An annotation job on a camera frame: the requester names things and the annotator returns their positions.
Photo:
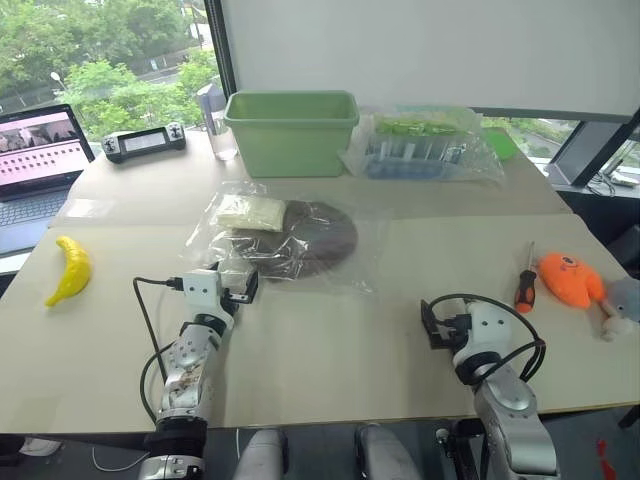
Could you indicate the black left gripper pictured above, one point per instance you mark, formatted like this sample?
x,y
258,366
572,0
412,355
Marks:
x,y
241,296

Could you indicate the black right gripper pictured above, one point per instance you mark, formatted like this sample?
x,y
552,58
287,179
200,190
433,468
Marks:
x,y
451,332

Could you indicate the clear plastic bag with items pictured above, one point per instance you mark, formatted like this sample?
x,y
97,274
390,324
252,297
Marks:
x,y
365,265

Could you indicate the brown round object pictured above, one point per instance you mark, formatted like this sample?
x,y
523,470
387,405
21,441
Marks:
x,y
325,240

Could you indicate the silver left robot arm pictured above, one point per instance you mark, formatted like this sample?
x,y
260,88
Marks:
x,y
187,360

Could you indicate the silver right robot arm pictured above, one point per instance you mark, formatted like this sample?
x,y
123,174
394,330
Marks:
x,y
510,400

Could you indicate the grey rounded shape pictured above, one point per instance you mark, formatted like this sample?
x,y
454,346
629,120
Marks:
x,y
262,455
382,452

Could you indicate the orange plush toy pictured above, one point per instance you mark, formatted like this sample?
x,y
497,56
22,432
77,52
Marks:
x,y
565,277

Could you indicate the green plastic bin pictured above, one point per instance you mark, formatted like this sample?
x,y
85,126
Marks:
x,y
290,145

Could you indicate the yellow toy banana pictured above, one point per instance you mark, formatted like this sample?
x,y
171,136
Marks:
x,y
75,270

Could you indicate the black handheld controller with screen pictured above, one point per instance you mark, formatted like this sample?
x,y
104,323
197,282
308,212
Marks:
x,y
145,142

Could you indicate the grey drink carton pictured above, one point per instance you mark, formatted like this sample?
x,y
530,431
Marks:
x,y
209,102

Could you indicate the plastic bag with blue tray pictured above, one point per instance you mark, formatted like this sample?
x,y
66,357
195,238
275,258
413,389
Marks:
x,y
420,150

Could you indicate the grey plush toy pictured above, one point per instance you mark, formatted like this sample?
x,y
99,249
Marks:
x,y
625,300

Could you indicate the red object on floor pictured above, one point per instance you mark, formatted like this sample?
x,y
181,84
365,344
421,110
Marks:
x,y
606,460

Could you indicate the open laptop computer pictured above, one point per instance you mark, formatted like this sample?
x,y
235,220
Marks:
x,y
35,150

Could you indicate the white roller blind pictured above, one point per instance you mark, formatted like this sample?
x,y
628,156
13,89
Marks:
x,y
425,50

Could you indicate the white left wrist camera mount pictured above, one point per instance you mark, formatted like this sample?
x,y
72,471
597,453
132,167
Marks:
x,y
200,287

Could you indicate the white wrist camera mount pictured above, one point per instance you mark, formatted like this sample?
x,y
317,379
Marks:
x,y
200,287
492,325

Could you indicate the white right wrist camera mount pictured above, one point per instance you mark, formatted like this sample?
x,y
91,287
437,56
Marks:
x,y
492,325

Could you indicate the black window frame post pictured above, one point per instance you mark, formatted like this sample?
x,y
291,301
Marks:
x,y
217,45

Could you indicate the black slanted frame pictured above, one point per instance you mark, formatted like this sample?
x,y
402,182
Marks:
x,y
595,150

